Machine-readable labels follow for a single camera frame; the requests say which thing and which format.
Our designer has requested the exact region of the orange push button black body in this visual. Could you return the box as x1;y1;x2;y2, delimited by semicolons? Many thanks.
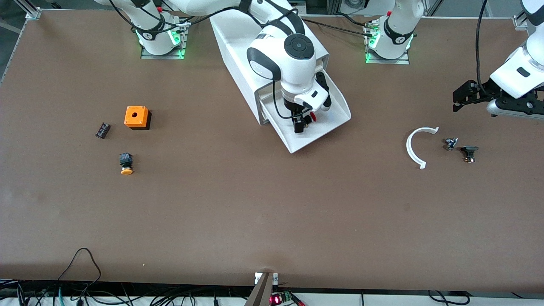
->
119;153;134;176

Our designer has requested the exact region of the camera mount post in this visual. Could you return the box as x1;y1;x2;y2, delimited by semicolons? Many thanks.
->
244;272;279;306

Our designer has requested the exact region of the circuit board with red light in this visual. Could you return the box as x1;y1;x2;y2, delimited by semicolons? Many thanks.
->
270;290;306;306

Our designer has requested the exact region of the metal base plate right arm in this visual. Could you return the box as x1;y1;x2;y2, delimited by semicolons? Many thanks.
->
140;13;190;60

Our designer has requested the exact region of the white drawer cabinet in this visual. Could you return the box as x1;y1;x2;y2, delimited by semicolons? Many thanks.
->
209;8;330;126

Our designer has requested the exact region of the black looped cable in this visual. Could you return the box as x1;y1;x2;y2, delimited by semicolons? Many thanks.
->
57;248;102;283

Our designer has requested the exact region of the black cable on table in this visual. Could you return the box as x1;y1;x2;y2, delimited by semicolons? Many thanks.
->
300;17;377;38

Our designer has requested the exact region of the white curved plastic ring segment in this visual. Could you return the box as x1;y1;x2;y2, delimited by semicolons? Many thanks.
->
406;126;439;170

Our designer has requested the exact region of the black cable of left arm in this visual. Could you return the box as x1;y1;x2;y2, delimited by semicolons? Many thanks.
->
475;0;490;93

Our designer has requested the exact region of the orange box with hole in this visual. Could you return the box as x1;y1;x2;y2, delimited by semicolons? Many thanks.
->
124;106;152;130

